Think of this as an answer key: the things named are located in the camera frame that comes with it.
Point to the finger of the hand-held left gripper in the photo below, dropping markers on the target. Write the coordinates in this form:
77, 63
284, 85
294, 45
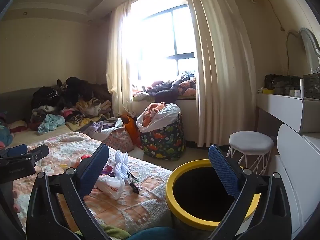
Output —
16, 150
38, 153

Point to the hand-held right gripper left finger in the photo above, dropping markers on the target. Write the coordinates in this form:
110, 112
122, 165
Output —
93, 170

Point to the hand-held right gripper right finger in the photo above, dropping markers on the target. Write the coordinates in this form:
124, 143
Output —
223, 170

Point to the white red-print plastic bag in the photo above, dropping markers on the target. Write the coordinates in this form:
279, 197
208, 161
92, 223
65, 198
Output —
110, 186

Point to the white knitted cloth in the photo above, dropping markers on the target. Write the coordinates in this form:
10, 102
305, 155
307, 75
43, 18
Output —
121, 160

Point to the brown snack wrapper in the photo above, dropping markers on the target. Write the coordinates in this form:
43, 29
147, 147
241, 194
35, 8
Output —
135, 183

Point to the yellow rimmed bin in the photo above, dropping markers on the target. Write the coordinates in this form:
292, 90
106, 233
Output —
172, 180

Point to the purple snack wrapper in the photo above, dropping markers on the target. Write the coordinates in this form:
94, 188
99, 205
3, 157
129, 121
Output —
108, 171

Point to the red cylindrical can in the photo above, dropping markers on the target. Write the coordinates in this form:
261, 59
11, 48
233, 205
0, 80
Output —
85, 157

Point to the blue floral cloth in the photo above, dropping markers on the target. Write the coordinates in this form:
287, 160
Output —
5, 132

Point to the maroon cloth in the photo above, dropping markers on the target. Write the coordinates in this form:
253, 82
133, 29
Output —
17, 126

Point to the beige bed sheet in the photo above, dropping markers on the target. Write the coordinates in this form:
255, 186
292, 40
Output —
62, 132

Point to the light blue cloth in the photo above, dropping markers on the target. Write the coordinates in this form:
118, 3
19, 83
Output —
51, 122

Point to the pink floral bag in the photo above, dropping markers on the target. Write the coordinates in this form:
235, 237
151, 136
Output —
117, 138

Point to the grey bed headboard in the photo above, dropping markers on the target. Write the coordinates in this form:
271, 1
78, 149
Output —
15, 102

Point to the orange bag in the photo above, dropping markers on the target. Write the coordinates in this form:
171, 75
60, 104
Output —
131, 130

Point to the orange white tufted blanket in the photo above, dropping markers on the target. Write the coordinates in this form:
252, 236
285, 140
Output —
140, 205

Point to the green cloth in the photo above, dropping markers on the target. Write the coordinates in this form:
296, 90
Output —
115, 233

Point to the dinosaur print storage bag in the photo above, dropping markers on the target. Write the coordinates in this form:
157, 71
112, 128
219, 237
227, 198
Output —
162, 140

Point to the pile of clothes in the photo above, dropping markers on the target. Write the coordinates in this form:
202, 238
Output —
75, 92

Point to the white drawer cabinet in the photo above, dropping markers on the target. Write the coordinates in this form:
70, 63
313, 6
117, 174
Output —
300, 170

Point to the large white plastic bag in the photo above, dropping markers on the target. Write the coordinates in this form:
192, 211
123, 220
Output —
160, 120

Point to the white dressing table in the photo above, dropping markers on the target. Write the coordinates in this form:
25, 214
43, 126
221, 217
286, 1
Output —
282, 110

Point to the orange cloth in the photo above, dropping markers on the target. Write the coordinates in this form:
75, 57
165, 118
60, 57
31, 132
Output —
153, 110

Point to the teal cloth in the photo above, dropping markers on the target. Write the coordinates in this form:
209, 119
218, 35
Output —
152, 234

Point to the yellow box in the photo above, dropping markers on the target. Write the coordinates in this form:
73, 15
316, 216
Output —
266, 91

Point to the cream heavy curtain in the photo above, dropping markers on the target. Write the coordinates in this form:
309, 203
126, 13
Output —
220, 80

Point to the heap of clothes on sill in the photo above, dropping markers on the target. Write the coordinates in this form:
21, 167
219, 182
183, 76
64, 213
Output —
170, 87

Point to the cream sheer curtain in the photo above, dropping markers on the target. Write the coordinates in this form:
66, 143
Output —
116, 55

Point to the clear organizer box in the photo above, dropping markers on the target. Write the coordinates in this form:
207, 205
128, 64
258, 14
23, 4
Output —
311, 85

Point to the window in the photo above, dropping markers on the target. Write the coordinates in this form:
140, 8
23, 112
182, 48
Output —
160, 42

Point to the white framed mirror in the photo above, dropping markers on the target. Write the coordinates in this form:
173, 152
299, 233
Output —
312, 47

